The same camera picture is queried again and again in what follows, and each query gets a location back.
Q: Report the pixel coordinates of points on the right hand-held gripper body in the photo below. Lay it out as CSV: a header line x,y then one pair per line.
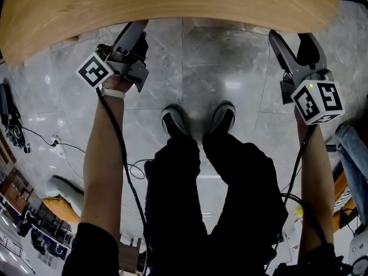
x,y
316,102

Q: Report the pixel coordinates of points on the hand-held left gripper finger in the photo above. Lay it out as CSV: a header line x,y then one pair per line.
x,y
130,39
141,49

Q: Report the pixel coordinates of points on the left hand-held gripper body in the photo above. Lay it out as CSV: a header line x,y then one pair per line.
x,y
93,72

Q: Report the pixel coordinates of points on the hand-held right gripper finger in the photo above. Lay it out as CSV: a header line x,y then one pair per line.
x,y
312,53
283,53

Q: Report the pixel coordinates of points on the person's left forearm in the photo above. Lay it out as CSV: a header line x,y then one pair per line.
x,y
100,168

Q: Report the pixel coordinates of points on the person's right forearm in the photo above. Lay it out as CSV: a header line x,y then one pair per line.
x,y
314,183

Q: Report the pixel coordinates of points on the oval wooden table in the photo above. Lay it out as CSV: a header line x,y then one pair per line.
x,y
172,1

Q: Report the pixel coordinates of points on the person's left hand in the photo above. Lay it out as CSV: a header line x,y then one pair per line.
x,y
119,83

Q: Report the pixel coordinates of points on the white wristband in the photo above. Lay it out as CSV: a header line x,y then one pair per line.
x,y
112,92

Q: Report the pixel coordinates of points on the blue denim garment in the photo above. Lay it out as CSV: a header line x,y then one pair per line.
x,y
353,165

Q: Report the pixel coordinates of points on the person's left shoe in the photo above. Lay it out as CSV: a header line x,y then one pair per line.
x,y
172,119

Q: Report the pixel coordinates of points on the person's shoe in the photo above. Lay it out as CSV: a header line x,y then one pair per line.
x,y
172,119
224,116

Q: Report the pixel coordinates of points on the white power strip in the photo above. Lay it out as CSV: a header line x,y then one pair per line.
x,y
57,144

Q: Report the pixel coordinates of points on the person's right shoe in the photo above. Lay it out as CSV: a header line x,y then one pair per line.
x,y
224,116

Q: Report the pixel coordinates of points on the black round device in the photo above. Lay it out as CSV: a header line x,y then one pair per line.
x,y
5,105

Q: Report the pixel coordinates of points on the black white striped cushion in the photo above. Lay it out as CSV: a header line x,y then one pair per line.
x,y
342,201

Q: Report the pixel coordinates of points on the white chair with orange cushion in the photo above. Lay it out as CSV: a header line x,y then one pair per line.
x,y
64,200

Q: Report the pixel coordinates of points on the person's black trousers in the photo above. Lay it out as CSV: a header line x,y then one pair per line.
x,y
187,211

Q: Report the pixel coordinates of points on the person's black top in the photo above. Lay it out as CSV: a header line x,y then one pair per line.
x,y
92,252

